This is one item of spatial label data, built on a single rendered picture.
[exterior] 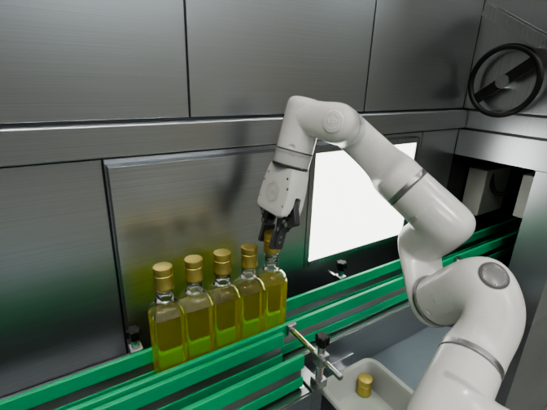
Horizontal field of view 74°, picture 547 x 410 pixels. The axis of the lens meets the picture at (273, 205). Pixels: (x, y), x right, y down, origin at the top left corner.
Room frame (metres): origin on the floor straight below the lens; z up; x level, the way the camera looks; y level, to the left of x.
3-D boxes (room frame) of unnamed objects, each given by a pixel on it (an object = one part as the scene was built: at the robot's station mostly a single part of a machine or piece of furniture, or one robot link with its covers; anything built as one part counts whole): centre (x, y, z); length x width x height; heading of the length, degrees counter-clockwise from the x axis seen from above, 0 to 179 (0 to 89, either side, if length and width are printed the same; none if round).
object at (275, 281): (0.69, 0.00, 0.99); 0.06 x 0.06 x 0.21; 35
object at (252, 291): (0.66, 0.05, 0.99); 0.06 x 0.06 x 0.21; 33
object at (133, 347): (0.60, 0.28, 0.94); 0.07 x 0.04 x 0.13; 33
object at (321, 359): (0.60, -0.09, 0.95); 0.17 x 0.03 x 0.12; 33
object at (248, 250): (0.66, 0.05, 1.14); 0.04 x 0.04 x 0.04
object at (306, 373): (0.61, -0.08, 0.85); 0.09 x 0.04 x 0.07; 33
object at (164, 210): (0.89, -0.07, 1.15); 0.90 x 0.03 x 0.34; 123
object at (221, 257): (0.63, 0.10, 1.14); 0.04 x 0.04 x 0.04
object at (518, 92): (1.17, -0.69, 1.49); 0.21 x 0.05 x 0.21; 33
